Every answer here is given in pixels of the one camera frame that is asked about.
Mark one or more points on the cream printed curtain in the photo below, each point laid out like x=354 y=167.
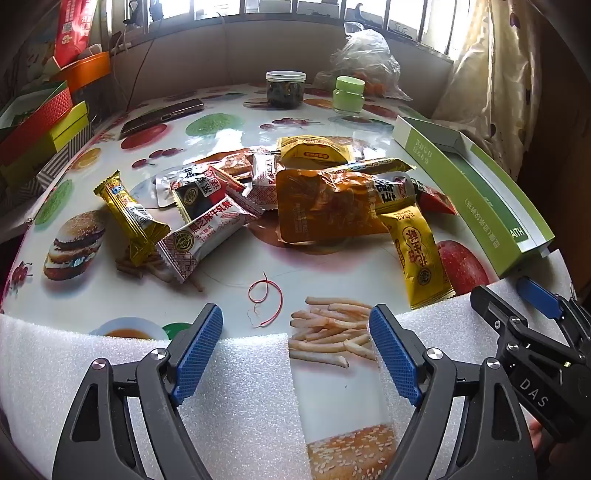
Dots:
x=489 y=69

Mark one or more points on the silver orange snack pouch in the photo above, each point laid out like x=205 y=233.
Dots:
x=166 y=184

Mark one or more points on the red paper bag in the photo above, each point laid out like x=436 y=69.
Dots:
x=69 y=27

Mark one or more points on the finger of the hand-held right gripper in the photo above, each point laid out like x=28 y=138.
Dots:
x=491 y=307
x=538 y=296

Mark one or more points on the yellow snack packet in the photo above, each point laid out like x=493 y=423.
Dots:
x=420 y=263

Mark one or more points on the small white red-patterned packet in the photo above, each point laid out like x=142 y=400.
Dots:
x=265 y=177
x=251 y=203

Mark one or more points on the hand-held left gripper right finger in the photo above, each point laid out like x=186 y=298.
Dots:
x=392 y=355

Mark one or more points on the white foam sheet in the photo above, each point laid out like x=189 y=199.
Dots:
x=115 y=337
x=452 y=332

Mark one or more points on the clear plastic bag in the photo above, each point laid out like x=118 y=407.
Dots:
x=364 y=60

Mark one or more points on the orange box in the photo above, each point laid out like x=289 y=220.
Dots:
x=87 y=69

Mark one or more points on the printed food tablecloth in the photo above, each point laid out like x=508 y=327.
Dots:
x=323 y=277

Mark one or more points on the large white red-patterned candy packet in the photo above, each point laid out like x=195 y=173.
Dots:
x=203 y=240

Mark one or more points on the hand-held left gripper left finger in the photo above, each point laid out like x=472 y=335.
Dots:
x=198 y=353

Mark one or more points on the red black snack packet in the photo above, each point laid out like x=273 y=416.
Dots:
x=201 y=194

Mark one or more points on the large orange snack pouch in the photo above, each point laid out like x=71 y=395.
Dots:
x=323 y=210

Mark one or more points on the long gold snack bar packet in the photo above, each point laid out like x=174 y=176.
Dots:
x=378 y=166

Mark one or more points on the yellow-green box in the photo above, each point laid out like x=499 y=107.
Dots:
x=69 y=127

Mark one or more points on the dark jar with pale lid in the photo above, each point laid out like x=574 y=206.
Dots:
x=285 y=92

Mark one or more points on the green cardboard box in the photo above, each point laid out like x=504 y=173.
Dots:
x=480 y=198

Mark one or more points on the dark smartphone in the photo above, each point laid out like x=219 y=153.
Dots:
x=161 y=117

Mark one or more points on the green jar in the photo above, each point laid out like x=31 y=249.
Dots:
x=348 y=94

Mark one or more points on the striped grey box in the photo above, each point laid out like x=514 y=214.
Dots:
x=60 y=161

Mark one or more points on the yellow round pastry packet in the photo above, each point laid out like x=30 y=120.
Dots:
x=318 y=151

